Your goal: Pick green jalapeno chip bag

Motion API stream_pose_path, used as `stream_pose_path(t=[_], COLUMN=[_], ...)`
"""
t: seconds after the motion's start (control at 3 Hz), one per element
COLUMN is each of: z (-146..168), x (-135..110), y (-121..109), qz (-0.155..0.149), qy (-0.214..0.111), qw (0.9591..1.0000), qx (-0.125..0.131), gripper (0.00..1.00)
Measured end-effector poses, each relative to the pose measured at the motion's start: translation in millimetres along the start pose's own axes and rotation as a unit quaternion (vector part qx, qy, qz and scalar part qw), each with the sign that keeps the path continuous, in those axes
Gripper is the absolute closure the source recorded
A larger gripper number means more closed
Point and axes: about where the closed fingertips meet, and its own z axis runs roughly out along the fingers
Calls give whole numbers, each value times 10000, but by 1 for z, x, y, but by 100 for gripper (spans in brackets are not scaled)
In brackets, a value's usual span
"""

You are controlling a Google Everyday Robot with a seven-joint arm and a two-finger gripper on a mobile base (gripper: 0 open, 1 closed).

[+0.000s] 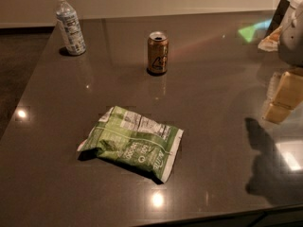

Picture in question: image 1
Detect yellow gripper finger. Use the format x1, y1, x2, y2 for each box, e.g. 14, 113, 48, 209
262, 102, 293, 124
273, 72, 303, 110

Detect green jalapeno chip bag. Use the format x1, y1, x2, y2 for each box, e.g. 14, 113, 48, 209
78, 106, 184, 183

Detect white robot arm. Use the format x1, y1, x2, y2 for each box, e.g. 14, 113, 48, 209
258, 0, 303, 124

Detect black robot base panel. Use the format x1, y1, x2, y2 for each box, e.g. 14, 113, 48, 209
265, 0, 291, 36

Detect brown soda can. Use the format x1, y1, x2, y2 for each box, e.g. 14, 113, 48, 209
147, 31, 169, 75

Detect clear plastic water bottle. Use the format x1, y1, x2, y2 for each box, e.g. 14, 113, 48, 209
56, 0, 86, 56

